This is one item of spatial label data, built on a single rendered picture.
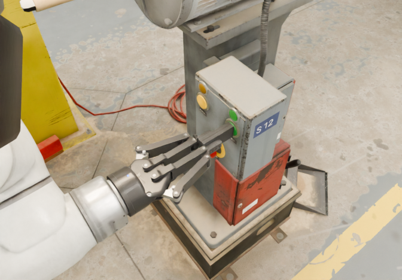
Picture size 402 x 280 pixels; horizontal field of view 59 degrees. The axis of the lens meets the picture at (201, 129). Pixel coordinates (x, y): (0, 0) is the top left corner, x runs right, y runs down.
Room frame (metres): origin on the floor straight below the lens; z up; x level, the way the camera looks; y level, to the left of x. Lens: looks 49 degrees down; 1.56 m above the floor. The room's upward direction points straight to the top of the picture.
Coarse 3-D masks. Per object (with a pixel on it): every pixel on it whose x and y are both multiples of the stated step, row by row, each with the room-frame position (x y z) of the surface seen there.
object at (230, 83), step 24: (216, 72) 0.54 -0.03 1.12; (240, 72) 0.54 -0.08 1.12; (216, 96) 0.48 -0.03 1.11; (240, 96) 0.47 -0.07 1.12; (264, 96) 0.47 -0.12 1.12; (216, 120) 0.48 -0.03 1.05; (240, 120) 0.42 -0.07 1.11; (264, 120) 0.44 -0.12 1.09; (240, 144) 0.42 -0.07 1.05; (264, 144) 0.45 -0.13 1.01; (240, 168) 0.42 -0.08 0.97
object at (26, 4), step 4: (20, 0) 0.56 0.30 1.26; (24, 0) 0.56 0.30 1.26; (28, 0) 0.56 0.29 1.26; (32, 0) 0.56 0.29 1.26; (20, 4) 0.55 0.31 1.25; (24, 4) 0.55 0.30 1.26; (28, 4) 0.55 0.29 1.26; (32, 4) 0.56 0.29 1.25; (24, 8) 0.55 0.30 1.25; (28, 8) 0.55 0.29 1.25; (32, 8) 0.55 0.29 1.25; (28, 12) 0.55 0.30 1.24
